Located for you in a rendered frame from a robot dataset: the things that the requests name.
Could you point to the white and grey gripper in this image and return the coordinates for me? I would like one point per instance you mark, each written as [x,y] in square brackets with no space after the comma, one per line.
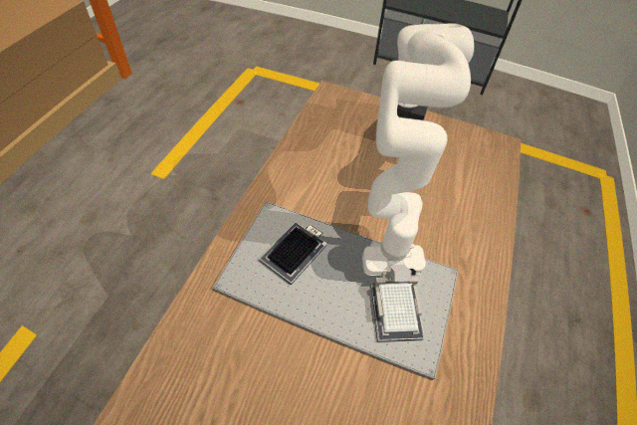
[375,264]

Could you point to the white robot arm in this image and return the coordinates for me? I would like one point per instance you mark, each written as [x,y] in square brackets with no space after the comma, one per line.
[418,144]

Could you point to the black microplate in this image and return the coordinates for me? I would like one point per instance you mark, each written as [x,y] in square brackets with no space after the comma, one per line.
[293,250]

